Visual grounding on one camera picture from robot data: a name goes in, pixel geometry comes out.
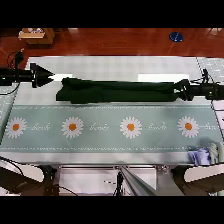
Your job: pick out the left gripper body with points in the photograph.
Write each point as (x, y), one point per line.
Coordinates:
(36, 78)

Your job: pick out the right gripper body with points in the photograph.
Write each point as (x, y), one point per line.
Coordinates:
(186, 90)

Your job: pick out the dark green T-shirt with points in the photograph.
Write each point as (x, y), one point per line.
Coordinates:
(113, 91)

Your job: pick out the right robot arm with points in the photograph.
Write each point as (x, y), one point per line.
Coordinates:
(210, 90)

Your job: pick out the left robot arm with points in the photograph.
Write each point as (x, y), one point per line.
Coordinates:
(13, 76)

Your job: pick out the cardboard box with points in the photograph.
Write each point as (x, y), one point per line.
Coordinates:
(36, 36)

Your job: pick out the blue round object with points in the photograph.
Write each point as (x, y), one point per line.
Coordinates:
(176, 36)

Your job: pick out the blue and white garment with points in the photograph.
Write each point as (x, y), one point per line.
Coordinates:
(199, 156)

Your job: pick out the pale grey garment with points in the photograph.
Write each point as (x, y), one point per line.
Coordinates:
(216, 151)

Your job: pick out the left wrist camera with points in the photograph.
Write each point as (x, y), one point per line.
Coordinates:
(33, 66)

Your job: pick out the silver frame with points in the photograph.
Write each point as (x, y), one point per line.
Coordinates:
(86, 176)

